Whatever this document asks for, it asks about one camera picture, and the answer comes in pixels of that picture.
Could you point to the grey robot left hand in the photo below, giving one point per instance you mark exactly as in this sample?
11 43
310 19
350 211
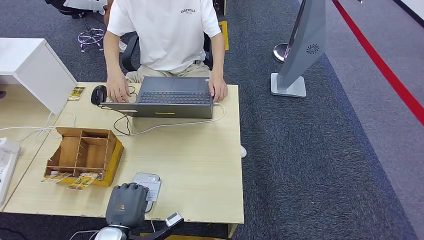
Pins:
127 205

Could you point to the person's left hand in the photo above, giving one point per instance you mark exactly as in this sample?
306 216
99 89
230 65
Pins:
218 87

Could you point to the person's right hand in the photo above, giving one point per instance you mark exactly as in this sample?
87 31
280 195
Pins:
117 89

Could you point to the black computer mouse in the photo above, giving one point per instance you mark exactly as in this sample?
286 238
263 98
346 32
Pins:
98 95

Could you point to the person's right forearm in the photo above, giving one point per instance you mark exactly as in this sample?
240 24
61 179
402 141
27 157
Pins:
112 56

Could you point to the person's left forearm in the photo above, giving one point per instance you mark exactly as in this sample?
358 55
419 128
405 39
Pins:
218 54

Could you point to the silver robot left forearm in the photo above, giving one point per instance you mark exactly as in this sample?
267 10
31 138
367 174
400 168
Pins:
111 233

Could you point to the grey card reader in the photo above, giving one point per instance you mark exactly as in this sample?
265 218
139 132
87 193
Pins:
147 176

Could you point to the yellow-brown room key card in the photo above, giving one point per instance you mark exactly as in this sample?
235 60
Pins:
76 93
82 181
56 177

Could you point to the background person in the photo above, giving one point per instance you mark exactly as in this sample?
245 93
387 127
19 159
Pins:
86 5

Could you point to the black office chair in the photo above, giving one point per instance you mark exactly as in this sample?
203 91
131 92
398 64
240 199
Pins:
127 54

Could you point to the yellow base board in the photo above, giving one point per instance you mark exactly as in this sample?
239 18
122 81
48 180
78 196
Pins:
112 167

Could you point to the dark grey laptop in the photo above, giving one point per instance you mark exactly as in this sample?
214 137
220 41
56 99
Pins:
172 112

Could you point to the wooden organiser box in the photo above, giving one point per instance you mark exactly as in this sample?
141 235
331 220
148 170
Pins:
86 152

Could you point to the chrome stanchion base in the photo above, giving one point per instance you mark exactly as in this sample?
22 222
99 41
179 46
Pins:
280 53

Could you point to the white cabinet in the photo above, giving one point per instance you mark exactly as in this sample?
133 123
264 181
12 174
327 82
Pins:
39 71

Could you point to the grey kiosk stand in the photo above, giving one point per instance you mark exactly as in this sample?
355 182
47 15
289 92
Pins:
303 49

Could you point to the black stool with chrome base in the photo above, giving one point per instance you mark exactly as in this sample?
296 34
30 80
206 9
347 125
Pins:
66 10

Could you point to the dark brown object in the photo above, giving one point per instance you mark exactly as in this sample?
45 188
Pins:
2 95

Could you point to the white power strip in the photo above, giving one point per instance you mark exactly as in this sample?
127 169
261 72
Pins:
6 165

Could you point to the pale wrist camera on bracket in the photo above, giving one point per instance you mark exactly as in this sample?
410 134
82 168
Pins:
173 218

